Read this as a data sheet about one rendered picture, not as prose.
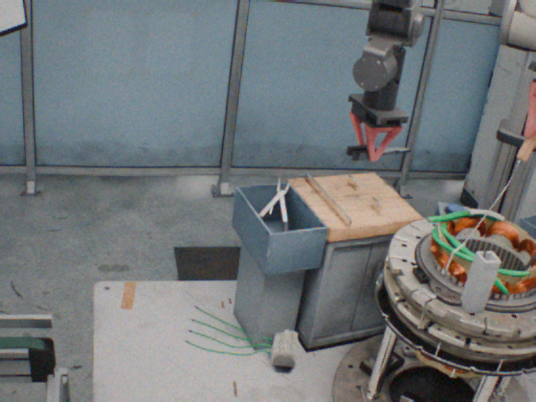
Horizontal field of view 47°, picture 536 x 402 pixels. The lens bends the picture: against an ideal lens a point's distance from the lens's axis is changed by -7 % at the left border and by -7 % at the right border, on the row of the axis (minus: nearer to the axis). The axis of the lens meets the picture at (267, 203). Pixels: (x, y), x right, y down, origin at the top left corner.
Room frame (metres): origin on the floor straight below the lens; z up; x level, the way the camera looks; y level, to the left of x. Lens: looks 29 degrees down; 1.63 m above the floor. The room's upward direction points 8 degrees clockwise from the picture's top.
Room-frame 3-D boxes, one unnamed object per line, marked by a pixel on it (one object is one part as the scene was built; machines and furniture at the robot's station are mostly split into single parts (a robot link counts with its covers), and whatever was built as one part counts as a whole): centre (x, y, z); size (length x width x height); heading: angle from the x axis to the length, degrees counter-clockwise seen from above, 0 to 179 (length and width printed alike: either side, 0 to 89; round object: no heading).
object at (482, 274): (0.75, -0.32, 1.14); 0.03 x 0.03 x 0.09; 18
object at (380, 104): (1.05, -0.16, 1.29); 0.10 x 0.07 x 0.07; 27
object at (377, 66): (1.01, -0.15, 1.39); 0.11 x 0.09 x 0.12; 158
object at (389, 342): (0.84, -0.23, 0.91); 0.02 x 0.02 x 0.21
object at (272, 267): (1.03, -0.02, 0.92); 0.17 x 0.11 x 0.28; 26
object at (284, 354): (0.95, -0.07, 0.80); 0.10 x 0.05 x 0.04; 179
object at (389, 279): (0.85, -0.22, 1.06); 0.09 x 0.04 x 0.01; 18
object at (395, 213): (1.10, -0.16, 1.05); 0.20 x 0.19 x 0.02; 116
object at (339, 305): (1.10, -0.16, 0.91); 0.19 x 0.19 x 0.26; 26
